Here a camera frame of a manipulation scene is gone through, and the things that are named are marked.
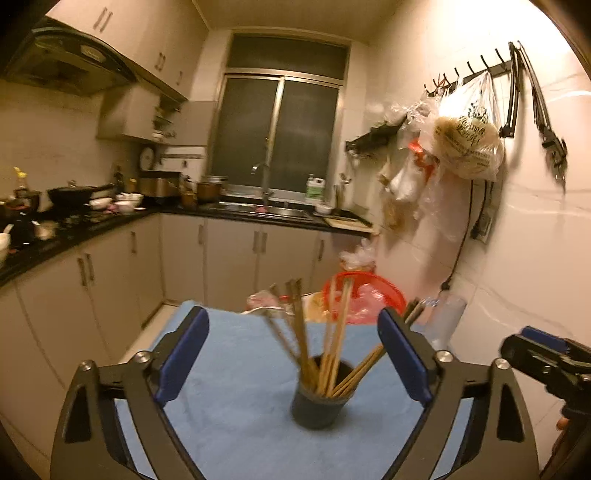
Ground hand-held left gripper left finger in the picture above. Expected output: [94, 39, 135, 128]
[50, 305, 211, 480]

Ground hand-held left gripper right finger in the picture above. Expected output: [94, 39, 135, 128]
[377, 307, 541, 480]

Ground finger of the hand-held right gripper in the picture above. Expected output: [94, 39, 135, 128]
[519, 325, 591, 361]
[501, 336, 578, 377]

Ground black chopstick holder cup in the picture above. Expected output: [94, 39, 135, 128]
[291, 354, 357, 431]

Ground bunch of wooden chopsticks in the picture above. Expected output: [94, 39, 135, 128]
[263, 277, 426, 398]

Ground clear plastic cup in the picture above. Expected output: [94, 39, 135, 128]
[424, 295, 467, 352]

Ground red plastic basket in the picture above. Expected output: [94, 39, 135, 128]
[322, 271, 407, 324]

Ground blue tablecloth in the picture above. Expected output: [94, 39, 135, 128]
[113, 300, 476, 480]

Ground pink plastic bag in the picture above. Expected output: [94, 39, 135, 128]
[247, 290, 296, 315]

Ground white plastic bag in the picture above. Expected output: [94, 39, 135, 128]
[339, 240, 377, 273]

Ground beige base cabinets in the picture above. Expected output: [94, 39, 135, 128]
[0, 212, 370, 453]

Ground wooden cutting board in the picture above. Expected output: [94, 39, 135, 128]
[323, 215, 372, 230]

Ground plastic bag of dried food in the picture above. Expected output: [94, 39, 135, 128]
[379, 161, 416, 232]

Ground black kitchen countertop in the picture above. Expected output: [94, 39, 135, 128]
[0, 203, 375, 287]

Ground countertop utensil holder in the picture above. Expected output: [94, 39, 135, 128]
[333, 174, 352, 214]

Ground metal rice cooker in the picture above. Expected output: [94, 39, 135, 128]
[139, 172, 181, 198]

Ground stainless steel sink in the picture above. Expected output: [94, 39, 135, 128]
[208, 203, 312, 219]

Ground metal sink faucet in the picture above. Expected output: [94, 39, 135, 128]
[252, 162, 273, 208]

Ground green detergent bottle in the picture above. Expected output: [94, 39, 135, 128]
[305, 174, 325, 204]

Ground black wok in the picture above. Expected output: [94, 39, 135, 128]
[48, 181, 116, 206]

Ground hanging plastic bags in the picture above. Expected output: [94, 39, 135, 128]
[431, 69, 505, 182]

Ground metal framed window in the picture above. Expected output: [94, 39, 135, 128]
[210, 32, 352, 195]

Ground black range hood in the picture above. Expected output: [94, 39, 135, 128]
[2, 18, 137, 97]

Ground black power cable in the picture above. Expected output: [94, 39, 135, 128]
[441, 180, 476, 291]

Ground wall socket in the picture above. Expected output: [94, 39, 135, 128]
[470, 208, 494, 241]

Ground black wall shelf rack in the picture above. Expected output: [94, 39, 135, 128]
[345, 121, 407, 155]

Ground small beige wall cabinet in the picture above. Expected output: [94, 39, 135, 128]
[97, 85, 185, 141]

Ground black wall hook rail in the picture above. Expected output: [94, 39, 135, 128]
[425, 48, 513, 95]

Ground beige wall cabinets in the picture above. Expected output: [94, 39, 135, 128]
[46, 0, 208, 100]

